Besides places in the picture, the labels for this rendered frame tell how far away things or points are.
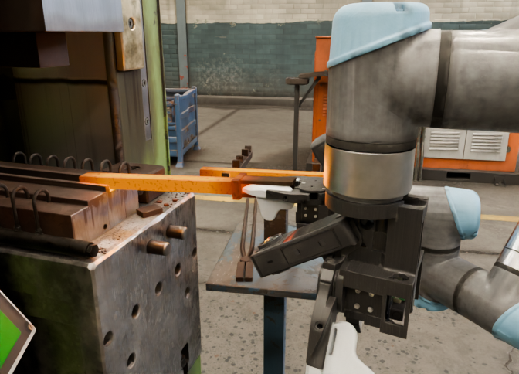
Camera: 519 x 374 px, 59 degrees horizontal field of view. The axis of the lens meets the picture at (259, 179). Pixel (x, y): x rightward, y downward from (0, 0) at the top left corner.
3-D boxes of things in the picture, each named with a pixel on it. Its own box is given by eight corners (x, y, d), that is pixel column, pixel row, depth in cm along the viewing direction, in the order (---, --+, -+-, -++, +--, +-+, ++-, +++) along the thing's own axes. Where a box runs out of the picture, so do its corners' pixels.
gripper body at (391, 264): (405, 348, 38) (419, 215, 35) (308, 321, 42) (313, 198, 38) (418, 303, 45) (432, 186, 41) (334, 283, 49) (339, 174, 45)
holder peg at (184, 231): (189, 236, 97) (188, 225, 96) (183, 242, 95) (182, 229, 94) (171, 234, 98) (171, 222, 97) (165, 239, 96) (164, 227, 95)
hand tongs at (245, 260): (246, 198, 171) (246, 195, 170) (257, 198, 171) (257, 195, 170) (235, 281, 114) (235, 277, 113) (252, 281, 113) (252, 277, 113)
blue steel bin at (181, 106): (200, 148, 532) (198, 85, 511) (183, 167, 457) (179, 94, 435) (101, 146, 544) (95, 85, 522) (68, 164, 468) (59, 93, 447)
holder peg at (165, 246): (171, 252, 90) (171, 239, 89) (165, 258, 88) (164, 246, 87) (153, 249, 91) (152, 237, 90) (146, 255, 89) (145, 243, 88)
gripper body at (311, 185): (291, 236, 74) (368, 245, 71) (291, 186, 71) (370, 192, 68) (302, 218, 81) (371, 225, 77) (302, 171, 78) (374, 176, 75)
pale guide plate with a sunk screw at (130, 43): (145, 68, 115) (140, -5, 110) (124, 70, 107) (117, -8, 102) (137, 68, 115) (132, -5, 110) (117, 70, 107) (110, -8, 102)
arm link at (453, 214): (476, 254, 66) (484, 198, 63) (397, 246, 69) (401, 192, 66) (470, 232, 73) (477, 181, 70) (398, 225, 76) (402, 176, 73)
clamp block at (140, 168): (167, 192, 107) (165, 164, 105) (148, 204, 99) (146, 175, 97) (123, 187, 110) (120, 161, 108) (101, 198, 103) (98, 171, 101)
